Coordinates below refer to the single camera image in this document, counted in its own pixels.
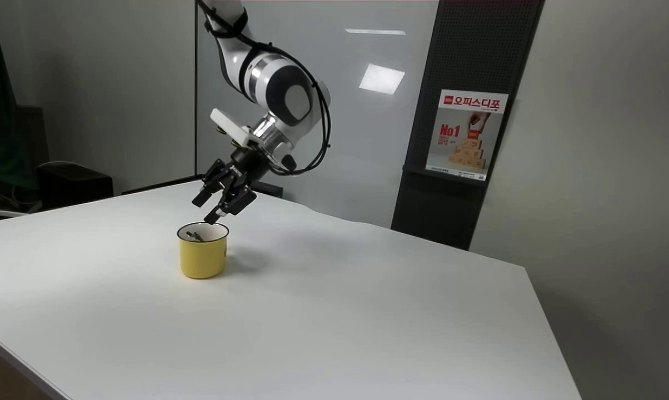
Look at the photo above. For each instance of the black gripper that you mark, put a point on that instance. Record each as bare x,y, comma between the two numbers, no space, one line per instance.
241,173

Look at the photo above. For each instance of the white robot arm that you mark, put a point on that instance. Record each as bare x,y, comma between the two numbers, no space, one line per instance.
289,138

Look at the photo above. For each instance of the yellow enamel cup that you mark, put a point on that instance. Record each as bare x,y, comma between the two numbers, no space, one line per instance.
203,261

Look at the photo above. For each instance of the black box on left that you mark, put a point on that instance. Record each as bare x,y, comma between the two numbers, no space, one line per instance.
62,185

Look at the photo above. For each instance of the white glossy board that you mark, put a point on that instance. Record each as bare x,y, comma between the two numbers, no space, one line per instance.
369,55

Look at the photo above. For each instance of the red and white poster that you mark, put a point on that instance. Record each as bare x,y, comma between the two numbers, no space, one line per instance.
466,131

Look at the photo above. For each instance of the dark brochure stand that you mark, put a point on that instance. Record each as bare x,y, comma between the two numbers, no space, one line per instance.
473,65

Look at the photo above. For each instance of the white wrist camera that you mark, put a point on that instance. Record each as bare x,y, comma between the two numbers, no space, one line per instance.
230,127

